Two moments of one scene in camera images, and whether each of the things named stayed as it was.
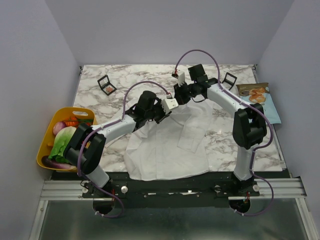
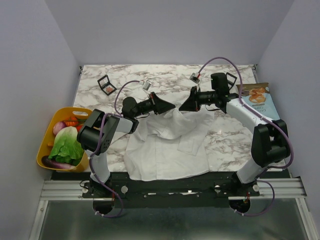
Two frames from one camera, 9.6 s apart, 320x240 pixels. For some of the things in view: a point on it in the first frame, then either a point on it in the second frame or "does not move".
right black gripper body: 180,94 to 194,98
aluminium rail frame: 284,189 does not move
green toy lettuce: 62,137 does not move
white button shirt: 177,146 does not move
